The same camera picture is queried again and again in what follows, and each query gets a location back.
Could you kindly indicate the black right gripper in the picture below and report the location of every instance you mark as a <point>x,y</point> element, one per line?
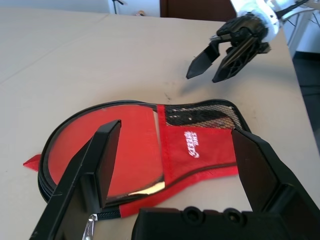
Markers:
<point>245,27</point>

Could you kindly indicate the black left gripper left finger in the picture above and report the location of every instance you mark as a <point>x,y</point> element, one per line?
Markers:
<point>72,195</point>

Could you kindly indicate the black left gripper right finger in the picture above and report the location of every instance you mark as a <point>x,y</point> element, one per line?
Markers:
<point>270,180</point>

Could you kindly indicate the silver zipper pull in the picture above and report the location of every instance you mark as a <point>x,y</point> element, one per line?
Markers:
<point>89,226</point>

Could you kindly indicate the red black paddle case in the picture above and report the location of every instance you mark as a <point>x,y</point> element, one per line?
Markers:
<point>200,150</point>

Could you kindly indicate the brown wooden door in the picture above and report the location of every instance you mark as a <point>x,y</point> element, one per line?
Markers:
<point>195,8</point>

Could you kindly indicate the black camera tripod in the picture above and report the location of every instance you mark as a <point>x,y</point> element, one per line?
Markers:
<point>115,7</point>

